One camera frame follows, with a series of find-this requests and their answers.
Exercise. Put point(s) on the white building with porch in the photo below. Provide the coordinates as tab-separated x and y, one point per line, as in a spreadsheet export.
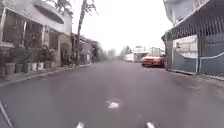
30	13

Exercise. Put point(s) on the red car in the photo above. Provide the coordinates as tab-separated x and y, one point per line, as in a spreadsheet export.
152	61

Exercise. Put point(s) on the row of potted plants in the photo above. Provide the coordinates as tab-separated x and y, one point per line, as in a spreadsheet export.
20	61

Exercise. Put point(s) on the row of buildings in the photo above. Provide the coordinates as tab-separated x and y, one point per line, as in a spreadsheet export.
86	50

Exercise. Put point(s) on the grey asphalt road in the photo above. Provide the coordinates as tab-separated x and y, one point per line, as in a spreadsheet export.
110	83

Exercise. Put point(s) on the utility pole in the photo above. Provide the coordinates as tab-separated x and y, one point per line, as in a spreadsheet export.
80	26

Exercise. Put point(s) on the trees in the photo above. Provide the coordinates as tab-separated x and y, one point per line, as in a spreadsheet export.
126	50

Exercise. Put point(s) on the concrete kerb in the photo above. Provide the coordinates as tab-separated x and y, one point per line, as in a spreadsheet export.
33	76

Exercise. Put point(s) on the building with barred fence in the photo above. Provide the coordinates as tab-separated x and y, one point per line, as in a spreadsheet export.
206	50

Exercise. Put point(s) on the robot's own part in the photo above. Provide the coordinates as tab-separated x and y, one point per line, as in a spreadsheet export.
150	125
80	125

